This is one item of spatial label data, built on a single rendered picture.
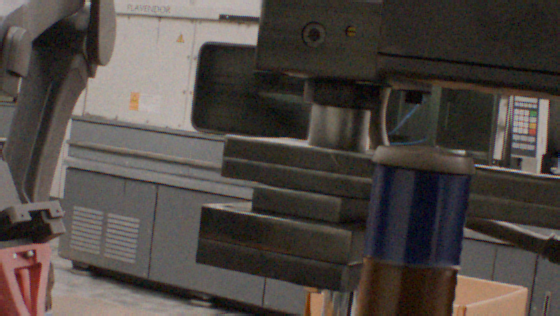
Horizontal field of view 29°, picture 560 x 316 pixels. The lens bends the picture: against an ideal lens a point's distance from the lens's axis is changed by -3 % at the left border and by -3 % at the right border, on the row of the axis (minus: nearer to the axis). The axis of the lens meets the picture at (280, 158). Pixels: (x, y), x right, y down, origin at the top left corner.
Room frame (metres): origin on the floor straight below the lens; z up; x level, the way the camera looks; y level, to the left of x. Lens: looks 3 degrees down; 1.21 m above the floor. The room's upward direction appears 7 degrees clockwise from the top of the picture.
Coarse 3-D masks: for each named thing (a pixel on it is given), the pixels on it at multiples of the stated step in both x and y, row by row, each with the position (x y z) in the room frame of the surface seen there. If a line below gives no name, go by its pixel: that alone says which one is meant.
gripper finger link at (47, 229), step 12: (36, 216) 0.84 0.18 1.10; (12, 228) 0.86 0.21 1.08; (24, 228) 0.85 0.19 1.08; (36, 228) 0.85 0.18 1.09; (48, 228) 0.85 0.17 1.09; (60, 228) 0.85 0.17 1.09; (36, 240) 0.85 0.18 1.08; (48, 240) 0.86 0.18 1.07; (24, 276) 0.87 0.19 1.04; (24, 288) 0.86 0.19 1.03; (0, 300) 0.83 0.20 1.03; (24, 300) 0.85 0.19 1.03; (0, 312) 0.83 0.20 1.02
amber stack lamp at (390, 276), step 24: (384, 264) 0.40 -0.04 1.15; (408, 264) 0.40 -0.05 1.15; (360, 288) 0.41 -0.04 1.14; (384, 288) 0.40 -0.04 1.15; (408, 288) 0.39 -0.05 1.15; (432, 288) 0.39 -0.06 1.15; (360, 312) 0.40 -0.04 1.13; (384, 312) 0.40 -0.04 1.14; (408, 312) 0.39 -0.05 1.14; (432, 312) 0.39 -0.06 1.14
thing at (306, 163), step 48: (336, 96) 0.68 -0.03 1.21; (240, 144) 0.69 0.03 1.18; (288, 144) 0.67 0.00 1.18; (336, 144) 0.68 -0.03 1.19; (288, 192) 0.66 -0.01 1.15; (336, 192) 0.66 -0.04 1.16; (480, 192) 0.62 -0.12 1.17; (528, 192) 0.60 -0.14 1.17; (240, 240) 0.64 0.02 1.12; (288, 240) 0.63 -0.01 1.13; (336, 240) 0.62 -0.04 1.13; (336, 288) 0.62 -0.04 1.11
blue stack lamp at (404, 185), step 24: (384, 168) 0.40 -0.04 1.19; (408, 168) 0.41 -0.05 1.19; (384, 192) 0.40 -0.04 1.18; (408, 192) 0.39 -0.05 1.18; (432, 192) 0.39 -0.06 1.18; (456, 192) 0.40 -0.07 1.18; (384, 216) 0.40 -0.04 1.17; (408, 216) 0.39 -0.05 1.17; (432, 216) 0.39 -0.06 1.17; (456, 216) 0.40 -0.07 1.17; (384, 240) 0.40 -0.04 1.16; (408, 240) 0.39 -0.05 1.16; (432, 240) 0.39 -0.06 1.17; (456, 240) 0.40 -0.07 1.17; (432, 264) 0.39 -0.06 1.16; (456, 264) 0.40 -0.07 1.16
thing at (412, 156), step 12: (384, 156) 0.40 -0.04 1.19; (396, 156) 0.40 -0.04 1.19; (408, 156) 0.39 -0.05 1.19; (420, 156) 0.39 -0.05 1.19; (432, 156) 0.39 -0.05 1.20; (444, 156) 0.39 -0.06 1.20; (456, 156) 0.40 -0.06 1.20; (468, 156) 0.41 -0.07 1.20; (420, 168) 0.39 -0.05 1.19; (432, 168) 0.39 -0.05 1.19; (444, 168) 0.39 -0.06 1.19; (456, 168) 0.39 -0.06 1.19; (468, 168) 0.40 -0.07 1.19
